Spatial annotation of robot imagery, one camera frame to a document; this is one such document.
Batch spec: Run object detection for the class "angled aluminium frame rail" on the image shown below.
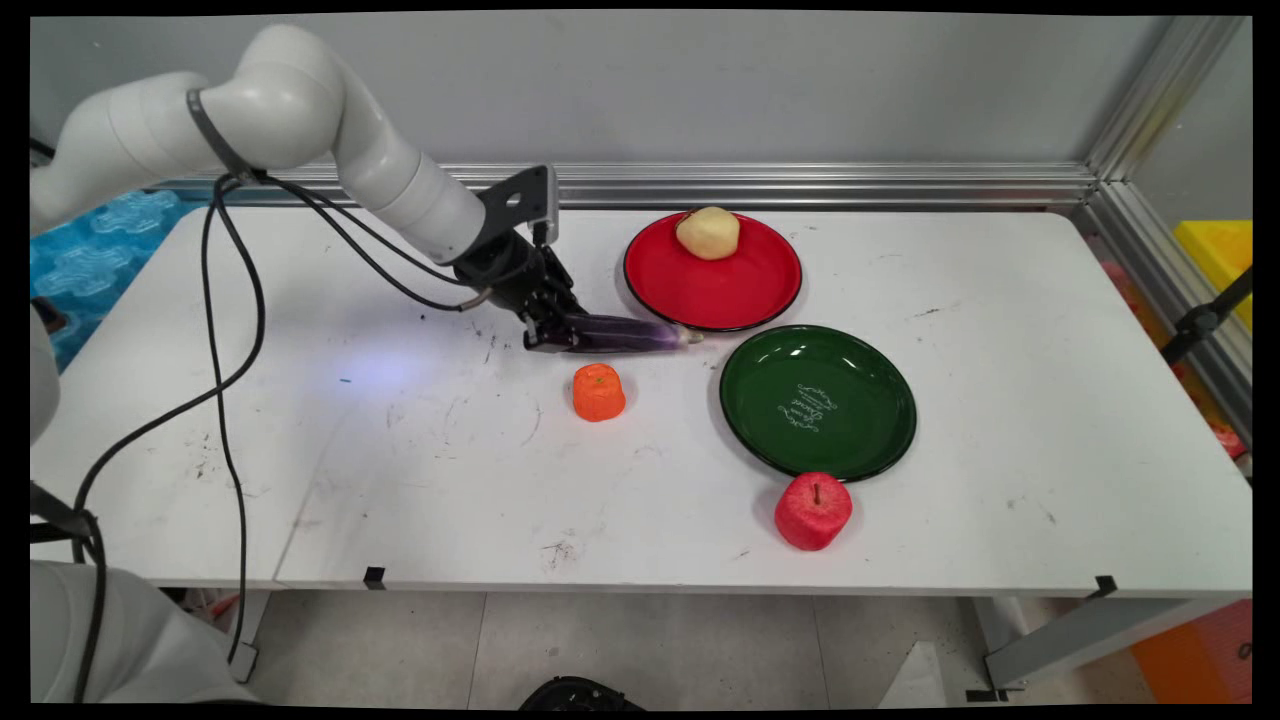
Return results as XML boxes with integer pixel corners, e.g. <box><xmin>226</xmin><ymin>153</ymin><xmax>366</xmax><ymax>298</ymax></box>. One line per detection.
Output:
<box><xmin>1075</xmin><ymin>15</ymin><xmax>1253</xmax><ymax>446</ymax></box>

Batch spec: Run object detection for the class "red toy apple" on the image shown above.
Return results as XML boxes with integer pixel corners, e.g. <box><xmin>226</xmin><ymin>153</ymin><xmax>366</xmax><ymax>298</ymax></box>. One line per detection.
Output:
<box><xmin>774</xmin><ymin>472</ymin><xmax>854</xmax><ymax>552</ymax></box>

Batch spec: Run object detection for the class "white table leg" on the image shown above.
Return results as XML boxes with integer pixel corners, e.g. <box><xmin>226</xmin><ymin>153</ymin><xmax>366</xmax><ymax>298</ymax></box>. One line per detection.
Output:
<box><xmin>232</xmin><ymin>590</ymin><xmax>273</xmax><ymax>684</ymax></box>

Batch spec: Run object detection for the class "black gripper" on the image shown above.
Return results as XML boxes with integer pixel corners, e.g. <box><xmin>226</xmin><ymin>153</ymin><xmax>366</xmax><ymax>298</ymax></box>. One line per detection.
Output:
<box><xmin>453</xmin><ymin>230</ymin><xmax>603</xmax><ymax>355</ymax></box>

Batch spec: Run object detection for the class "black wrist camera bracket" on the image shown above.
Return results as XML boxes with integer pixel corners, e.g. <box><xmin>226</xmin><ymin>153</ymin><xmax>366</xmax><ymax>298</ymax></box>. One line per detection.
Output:
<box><xmin>476</xmin><ymin>165</ymin><xmax>561</xmax><ymax>251</ymax></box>

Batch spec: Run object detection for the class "black round floor object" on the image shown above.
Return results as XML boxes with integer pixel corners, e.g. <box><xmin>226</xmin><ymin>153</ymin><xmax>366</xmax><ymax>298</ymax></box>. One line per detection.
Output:
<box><xmin>518</xmin><ymin>676</ymin><xmax>646</xmax><ymax>713</ymax></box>

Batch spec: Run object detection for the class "beige toy potato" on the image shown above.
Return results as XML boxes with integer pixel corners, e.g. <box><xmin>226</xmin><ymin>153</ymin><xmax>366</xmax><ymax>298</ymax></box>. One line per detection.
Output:
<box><xmin>676</xmin><ymin>207</ymin><xmax>742</xmax><ymax>261</ymax></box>

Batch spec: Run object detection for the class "purple toy eggplant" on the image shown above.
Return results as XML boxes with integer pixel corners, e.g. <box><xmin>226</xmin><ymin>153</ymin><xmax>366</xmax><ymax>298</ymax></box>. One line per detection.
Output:
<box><xmin>562</xmin><ymin>315</ymin><xmax>704</xmax><ymax>354</ymax></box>

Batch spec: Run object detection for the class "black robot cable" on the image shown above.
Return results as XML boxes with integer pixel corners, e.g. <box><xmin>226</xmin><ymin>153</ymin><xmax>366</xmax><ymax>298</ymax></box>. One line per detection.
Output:
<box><xmin>30</xmin><ymin>170</ymin><xmax>549</xmax><ymax>701</ymax></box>

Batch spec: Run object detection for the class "orange box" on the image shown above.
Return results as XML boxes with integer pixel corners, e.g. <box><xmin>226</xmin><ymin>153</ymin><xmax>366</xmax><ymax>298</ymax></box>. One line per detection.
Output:
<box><xmin>1130</xmin><ymin>600</ymin><xmax>1253</xmax><ymax>704</ymax></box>

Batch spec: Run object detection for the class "orange toy fruit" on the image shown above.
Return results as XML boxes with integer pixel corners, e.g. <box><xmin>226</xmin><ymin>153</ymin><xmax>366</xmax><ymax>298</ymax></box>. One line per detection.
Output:
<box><xmin>572</xmin><ymin>363</ymin><xmax>627</xmax><ymax>423</ymax></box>

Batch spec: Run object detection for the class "yellow plastic bin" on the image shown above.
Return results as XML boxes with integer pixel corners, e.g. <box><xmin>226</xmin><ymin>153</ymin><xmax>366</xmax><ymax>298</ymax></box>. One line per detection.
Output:
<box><xmin>1173</xmin><ymin>220</ymin><xmax>1253</xmax><ymax>331</ymax></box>

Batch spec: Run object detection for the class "green round plate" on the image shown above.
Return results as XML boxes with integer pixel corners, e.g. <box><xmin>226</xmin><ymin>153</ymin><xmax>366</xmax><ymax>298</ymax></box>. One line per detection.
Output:
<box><xmin>719</xmin><ymin>325</ymin><xmax>918</xmax><ymax>483</ymax></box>

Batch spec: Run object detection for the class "grey table leg beam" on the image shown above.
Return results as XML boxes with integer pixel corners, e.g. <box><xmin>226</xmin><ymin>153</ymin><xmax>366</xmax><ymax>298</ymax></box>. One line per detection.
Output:
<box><xmin>985</xmin><ymin>597</ymin><xmax>1236</xmax><ymax>693</ymax></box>

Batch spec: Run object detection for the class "black stand clamp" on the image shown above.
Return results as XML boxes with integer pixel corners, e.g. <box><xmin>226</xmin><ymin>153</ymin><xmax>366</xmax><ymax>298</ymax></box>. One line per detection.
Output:
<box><xmin>1160</xmin><ymin>268</ymin><xmax>1253</xmax><ymax>366</ymax></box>

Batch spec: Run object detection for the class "long aluminium frame rail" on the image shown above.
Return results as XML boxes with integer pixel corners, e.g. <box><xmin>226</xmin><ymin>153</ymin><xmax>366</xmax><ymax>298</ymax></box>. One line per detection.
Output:
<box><xmin>145</xmin><ymin>162</ymin><xmax>1101</xmax><ymax>211</ymax></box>

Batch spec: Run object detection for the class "blue patterned mat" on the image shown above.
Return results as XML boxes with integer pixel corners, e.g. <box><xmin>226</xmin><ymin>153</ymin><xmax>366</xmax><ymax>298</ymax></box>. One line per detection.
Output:
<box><xmin>30</xmin><ymin>188</ymin><xmax>193</xmax><ymax>373</ymax></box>

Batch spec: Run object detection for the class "red round plate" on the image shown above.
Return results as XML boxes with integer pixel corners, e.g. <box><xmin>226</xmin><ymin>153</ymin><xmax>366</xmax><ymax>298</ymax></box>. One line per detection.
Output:
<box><xmin>623</xmin><ymin>210</ymin><xmax>804</xmax><ymax>333</ymax></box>

